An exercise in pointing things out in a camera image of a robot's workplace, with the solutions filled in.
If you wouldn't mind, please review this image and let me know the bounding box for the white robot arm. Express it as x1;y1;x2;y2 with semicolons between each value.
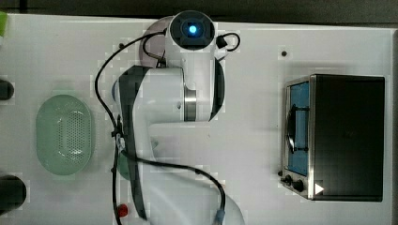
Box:
113;10;245;225

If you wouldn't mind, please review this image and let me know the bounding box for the green cup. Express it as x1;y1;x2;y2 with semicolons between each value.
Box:
117;154;130;180

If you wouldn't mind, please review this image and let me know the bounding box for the red small fruit toy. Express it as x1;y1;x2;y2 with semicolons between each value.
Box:
117;203;129;218

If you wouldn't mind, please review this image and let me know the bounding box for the green perforated basket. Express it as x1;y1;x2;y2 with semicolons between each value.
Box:
36;95;92;175

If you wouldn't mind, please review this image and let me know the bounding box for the black cylinder upper left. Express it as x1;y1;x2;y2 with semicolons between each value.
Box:
0;80;15;100

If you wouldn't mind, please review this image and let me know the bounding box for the black cylinder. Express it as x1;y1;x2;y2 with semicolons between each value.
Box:
0;80;15;100
0;175;26;215

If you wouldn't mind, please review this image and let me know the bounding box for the black cylinder lower left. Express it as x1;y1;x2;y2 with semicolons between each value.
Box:
0;175;26;215

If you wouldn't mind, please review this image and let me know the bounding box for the green object at corner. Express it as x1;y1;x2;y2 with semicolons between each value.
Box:
0;11;8;38

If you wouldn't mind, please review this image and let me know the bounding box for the black usb connector cable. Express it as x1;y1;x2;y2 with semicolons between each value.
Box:
215;32;242;53

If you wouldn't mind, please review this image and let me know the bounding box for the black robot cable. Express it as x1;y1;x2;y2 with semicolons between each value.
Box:
94;29;227;225

